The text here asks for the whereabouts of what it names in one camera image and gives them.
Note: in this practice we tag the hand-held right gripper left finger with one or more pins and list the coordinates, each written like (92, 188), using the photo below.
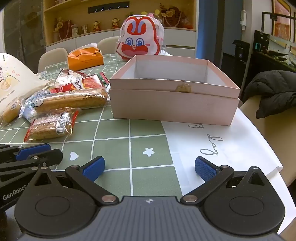
(93, 168)

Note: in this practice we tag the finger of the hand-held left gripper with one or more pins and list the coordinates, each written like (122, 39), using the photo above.
(34, 150)
(50, 156)

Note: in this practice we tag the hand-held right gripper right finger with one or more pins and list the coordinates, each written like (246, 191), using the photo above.
(204, 169)

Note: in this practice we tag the round cake clear packet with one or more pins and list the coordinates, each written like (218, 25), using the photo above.
(48, 127)

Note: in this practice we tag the small bread packet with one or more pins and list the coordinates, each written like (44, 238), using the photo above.
(10, 111)

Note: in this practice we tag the long bread packet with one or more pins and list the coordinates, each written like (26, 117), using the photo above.
(69, 100)

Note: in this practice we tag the pink cardboard box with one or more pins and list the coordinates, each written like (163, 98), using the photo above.
(171, 106)

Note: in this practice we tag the brown cake packet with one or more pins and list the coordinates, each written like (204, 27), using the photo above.
(69, 76)

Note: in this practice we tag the red snack packet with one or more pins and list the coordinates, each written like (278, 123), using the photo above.
(90, 81)

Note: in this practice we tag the green edged snack packet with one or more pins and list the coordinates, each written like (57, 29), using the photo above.
(104, 78)

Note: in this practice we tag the white paper bag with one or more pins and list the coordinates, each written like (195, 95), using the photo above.
(196, 143)

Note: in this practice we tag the green checked tablecloth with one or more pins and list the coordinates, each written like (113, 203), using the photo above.
(111, 139)

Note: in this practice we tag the tan chair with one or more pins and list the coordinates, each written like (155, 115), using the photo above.
(272, 139)

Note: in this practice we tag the cream cloth bag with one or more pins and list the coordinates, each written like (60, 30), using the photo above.
(20, 76)

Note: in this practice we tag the cream chair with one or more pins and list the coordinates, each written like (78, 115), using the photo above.
(52, 59)
(107, 45)

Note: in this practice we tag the orange tissue box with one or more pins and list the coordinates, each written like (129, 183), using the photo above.
(83, 61)

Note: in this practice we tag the black jacket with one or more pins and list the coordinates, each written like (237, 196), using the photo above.
(270, 88)

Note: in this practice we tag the wooden shelf cabinet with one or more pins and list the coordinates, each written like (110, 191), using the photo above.
(60, 45)

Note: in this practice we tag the black water dispenser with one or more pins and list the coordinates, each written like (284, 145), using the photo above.
(240, 53)

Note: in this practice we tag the gold red ornament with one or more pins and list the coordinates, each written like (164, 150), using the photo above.
(62, 30)

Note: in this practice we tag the glass jar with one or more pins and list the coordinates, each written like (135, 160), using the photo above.
(84, 29)
(75, 30)

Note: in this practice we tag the rabbit face bag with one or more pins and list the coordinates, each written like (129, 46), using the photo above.
(138, 41)

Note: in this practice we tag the small doll figurine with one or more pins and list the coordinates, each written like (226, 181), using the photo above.
(96, 26)
(115, 24)

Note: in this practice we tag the fish tank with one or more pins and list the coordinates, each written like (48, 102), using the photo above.
(277, 49)

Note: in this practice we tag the brown plush ornament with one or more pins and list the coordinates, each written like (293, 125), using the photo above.
(173, 16)

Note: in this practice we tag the black light panel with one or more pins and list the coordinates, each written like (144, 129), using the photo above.
(108, 7)

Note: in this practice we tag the white wall dispenser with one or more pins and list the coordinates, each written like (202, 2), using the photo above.
(242, 16)

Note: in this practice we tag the framed wall picture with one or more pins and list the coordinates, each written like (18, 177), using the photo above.
(281, 23)

